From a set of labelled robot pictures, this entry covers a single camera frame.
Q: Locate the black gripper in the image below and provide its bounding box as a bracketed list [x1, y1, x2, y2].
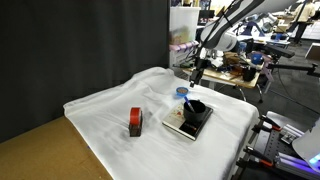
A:
[189, 55, 206, 89]

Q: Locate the grey marker with blue cap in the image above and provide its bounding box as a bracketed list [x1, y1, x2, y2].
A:
[183, 96, 196, 114]

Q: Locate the black cup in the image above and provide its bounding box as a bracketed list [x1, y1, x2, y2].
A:
[183, 99, 207, 124]

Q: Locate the blue bowl with cereal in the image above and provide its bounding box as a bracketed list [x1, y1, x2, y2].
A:
[175, 86, 190, 98]

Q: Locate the cluttered wooden desk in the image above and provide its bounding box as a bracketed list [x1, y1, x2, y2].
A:
[182, 64, 262, 104]

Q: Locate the black and white book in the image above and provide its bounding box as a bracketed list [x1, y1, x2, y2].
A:
[161, 101, 214, 142]

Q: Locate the black mug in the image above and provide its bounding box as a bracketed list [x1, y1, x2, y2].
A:
[242, 65, 257, 82]

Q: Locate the translucent plastic storage bin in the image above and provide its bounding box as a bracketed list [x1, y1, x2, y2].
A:
[169, 6, 202, 68]

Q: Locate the blue round object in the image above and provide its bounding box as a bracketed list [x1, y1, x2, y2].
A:
[250, 53, 264, 66]

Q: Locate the red tape dispenser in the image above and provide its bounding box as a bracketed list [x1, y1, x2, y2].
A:
[128, 106, 144, 138]

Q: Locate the white tablecloth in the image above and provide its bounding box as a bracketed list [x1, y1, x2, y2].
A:
[63, 66, 260, 180]

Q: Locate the black orange bar clamp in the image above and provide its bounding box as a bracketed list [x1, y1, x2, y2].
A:
[243, 145, 278, 166]
[258, 114, 283, 133]
[235, 158, 278, 172]

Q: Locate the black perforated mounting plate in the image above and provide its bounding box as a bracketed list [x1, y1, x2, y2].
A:
[233, 111, 320, 180]

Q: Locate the black curtain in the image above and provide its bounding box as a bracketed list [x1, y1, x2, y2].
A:
[0, 0, 170, 144]

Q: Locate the person in light shirt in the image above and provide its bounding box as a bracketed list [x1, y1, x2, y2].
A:
[292, 0, 317, 46]

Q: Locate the black camera boom stand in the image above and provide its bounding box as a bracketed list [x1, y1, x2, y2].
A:
[265, 44, 320, 78]

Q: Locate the small aluminium bracket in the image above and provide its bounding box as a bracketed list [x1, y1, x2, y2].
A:
[280, 132, 294, 145]

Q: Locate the aluminium extrusion rail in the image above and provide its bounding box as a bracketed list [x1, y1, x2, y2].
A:
[276, 151, 320, 178]
[286, 123, 306, 137]

